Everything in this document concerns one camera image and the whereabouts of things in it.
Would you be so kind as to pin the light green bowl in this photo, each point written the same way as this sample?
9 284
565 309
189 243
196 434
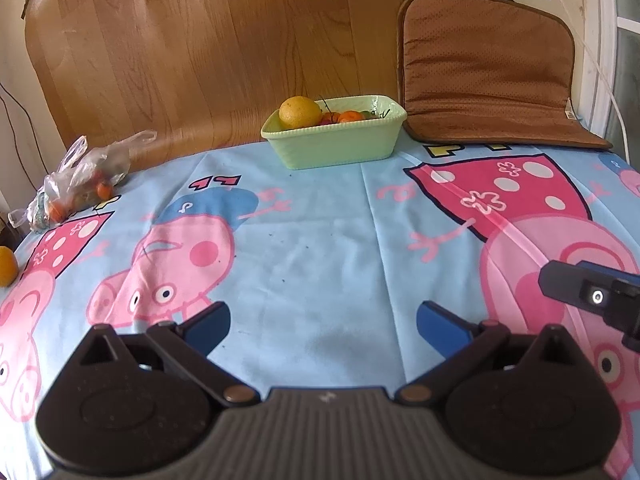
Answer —
335 147

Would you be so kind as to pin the small yellow-orange fruit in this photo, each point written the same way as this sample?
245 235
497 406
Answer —
7 266

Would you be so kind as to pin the clear plastic bag of produce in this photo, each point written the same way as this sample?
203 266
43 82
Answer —
82 175

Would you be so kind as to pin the white window frame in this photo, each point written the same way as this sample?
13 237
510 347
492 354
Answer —
612 50

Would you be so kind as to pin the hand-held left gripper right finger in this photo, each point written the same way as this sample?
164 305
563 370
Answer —
440 327

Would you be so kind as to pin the red tomato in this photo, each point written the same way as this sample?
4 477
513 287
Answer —
327 119

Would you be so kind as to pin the large yellow citrus fruit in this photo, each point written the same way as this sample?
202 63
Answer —
300 112

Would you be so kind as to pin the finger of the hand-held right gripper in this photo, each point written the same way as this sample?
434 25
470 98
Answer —
565 280

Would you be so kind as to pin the wood-pattern vinyl sheet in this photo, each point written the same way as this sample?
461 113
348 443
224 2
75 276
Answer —
200 45

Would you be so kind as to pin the printed cartoon blanket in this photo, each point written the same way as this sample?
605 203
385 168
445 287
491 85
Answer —
320 240

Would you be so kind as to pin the green tomato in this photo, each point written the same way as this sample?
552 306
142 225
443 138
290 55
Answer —
371 115

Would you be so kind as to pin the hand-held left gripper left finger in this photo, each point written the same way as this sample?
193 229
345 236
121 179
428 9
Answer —
207 327

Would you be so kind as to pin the brown seat cushion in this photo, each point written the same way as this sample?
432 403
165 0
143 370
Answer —
490 70

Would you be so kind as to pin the orange mandarin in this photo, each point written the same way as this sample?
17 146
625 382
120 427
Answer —
350 116

